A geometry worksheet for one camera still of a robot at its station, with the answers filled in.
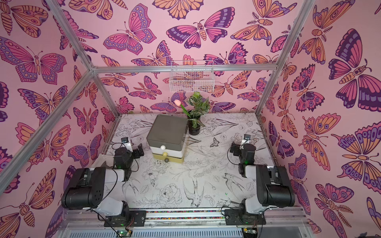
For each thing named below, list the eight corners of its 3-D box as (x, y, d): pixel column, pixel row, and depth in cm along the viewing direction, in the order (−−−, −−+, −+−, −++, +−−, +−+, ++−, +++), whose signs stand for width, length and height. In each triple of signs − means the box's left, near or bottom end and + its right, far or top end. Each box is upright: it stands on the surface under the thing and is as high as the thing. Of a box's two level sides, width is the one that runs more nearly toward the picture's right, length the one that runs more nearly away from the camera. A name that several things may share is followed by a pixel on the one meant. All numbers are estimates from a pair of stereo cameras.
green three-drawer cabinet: (152, 163, 95) (143, 146, 79) (158, 134, 110) (151, 114, 94) (186, 163, 95) (184, 145, 79) (187, 134, 110) (185, 114, 94)
